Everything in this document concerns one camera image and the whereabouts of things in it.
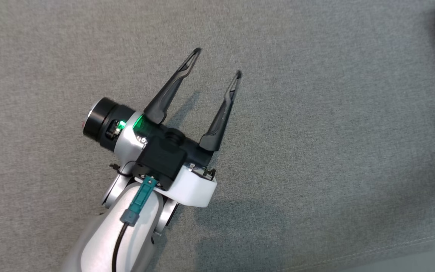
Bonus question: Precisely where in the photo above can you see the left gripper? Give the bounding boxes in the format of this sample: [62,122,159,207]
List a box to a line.
[133,47,242,209]

